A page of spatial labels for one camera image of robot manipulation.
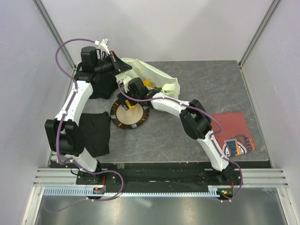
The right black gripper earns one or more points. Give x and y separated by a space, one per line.
122 97

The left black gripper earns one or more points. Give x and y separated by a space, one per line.
118 65

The yellow pear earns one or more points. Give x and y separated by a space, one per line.
147 83

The light green plastic bag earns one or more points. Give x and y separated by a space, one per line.
170 85

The yellow lemon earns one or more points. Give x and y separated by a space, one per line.
128 104

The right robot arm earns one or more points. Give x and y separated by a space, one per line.
195 120

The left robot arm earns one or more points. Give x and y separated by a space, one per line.
63 132

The patterned round plate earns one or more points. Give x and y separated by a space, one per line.
128 119

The black cloth back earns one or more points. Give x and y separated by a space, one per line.
103 85

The black cloth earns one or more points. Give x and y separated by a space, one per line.
103 85
96 131

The black cloth front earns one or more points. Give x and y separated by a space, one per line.
96 131

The red printed t-shirt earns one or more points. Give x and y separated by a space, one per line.
235 138

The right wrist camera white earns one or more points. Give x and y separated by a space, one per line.
125 82

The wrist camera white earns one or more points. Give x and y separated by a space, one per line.
103 45
125 82

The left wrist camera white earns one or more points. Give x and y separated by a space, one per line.
103 45

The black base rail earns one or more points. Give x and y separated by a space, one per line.
161 177

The left aluminium frame post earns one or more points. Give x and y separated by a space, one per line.
54 32

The aluminium frame post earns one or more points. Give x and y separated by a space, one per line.
259 31
54 32

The grey cable duct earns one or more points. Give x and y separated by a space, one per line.
104 192

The right aluminium frame post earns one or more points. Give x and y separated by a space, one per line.
259 31

